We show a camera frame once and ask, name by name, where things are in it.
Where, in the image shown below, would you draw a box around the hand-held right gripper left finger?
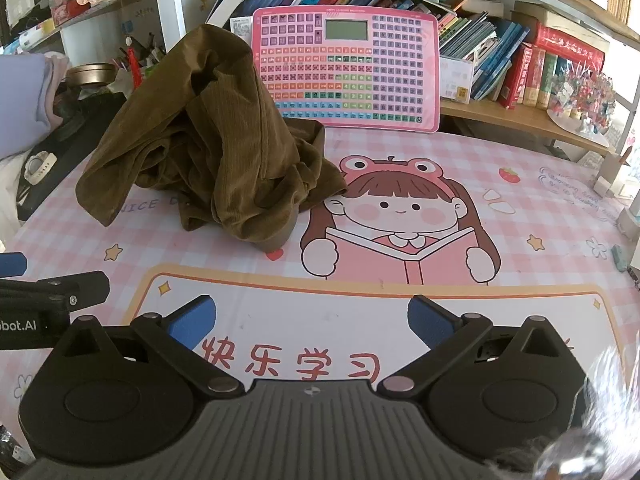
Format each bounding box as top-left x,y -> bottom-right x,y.
55,295 -> 246,398

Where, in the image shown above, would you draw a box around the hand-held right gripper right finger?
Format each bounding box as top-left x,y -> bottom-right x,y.
376,295 -> 576,398

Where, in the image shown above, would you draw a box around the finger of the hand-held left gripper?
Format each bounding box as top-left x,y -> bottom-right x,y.
0,252 -> 28,277

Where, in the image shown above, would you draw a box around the brown corduroy pants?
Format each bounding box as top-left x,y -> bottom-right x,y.
75,23 -> 348,252

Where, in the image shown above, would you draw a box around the white cloth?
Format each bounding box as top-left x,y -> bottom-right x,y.
0,152 -> 36,253

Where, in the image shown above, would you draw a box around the white wristwatch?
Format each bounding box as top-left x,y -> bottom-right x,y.
25,152 -> 57,183

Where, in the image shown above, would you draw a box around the pink cartoon desk mat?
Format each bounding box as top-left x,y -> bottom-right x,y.
0,120 -> 640,436

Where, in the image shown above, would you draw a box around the black bag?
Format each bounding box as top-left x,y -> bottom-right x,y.
17,92 -> 126,221

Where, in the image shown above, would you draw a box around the lilac folded cloth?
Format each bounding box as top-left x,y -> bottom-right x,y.
0,52 -> 71,161

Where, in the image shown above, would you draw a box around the shiny silver bead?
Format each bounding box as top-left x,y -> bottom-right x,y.
530,430 -> 608,480

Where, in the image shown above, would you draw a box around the white fluffy sleeve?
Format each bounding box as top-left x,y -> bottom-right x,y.
580,345 -> 640,480

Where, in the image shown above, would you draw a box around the gold round tin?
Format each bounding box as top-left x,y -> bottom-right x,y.
65,63 -> 116,86

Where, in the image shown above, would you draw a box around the white paper box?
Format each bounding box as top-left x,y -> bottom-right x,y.
440,56 -> 475,105

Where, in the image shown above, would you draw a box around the pen holder with pens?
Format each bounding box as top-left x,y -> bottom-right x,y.
117,35 -> 166,81

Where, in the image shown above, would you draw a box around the pink button learning pad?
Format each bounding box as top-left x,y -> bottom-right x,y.
251,6 -> 441,133

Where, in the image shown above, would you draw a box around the red thick dictionary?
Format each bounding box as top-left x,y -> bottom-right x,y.
500,42 -> 533,109

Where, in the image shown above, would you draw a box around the figurine display plate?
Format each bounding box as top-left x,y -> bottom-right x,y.
547,67 -> 618,148

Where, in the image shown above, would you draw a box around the row of colourful books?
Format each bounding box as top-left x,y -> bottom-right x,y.
240,0 -> 531,103

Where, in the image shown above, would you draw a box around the white shelf unit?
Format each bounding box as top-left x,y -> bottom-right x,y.
50,0 -> 181,68

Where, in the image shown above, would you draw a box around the red book box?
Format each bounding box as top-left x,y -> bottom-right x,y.
535,22 -> 608,68

